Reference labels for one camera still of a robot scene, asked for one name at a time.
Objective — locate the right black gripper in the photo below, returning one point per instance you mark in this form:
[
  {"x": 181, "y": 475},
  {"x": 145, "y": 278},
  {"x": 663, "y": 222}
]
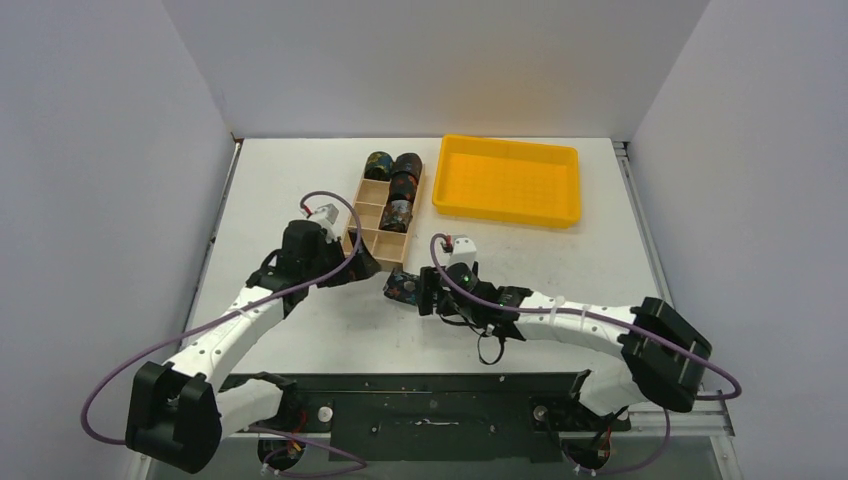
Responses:
[{"x": 427, "y": 290}]

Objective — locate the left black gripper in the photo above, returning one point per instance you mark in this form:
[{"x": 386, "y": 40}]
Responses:
[{"x": 360, "y": 267}]

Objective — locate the wooden compartment box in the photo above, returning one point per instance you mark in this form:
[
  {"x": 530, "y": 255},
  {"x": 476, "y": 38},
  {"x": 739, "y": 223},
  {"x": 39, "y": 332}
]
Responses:
[{"x": 391, "y": 249}]

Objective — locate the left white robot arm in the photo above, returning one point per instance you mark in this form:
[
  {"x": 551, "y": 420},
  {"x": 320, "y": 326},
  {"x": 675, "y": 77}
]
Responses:
[{"x": 179, "y": 411}]

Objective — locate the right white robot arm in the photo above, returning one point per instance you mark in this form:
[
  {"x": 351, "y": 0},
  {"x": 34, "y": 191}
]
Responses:
[{"x": 659, "y": 354}]

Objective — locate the rolled tie blue yellow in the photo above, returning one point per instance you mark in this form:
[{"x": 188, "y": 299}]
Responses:
[{"x": 378, "y": 166}]

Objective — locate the yellow plastic tray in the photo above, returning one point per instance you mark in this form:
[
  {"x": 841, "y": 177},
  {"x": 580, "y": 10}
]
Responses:
[{"x": 508, "y": 181}]

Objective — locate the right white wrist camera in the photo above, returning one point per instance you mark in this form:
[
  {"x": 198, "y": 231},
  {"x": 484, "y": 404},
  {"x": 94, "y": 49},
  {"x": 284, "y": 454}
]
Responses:
[{"x": 460, "y": 249}]

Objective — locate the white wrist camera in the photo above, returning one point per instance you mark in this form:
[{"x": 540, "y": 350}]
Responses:
[
  {"x": 325, "y": 216},
  {"x": 460, "y": 249}
]

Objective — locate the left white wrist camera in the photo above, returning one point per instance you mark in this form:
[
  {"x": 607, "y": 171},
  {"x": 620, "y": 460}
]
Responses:
[{"x": 325, "y": 216}]

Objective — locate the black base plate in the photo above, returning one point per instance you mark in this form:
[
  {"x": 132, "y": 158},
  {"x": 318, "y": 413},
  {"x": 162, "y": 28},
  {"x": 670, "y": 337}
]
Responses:
[{"x": 434, "y": 417}]

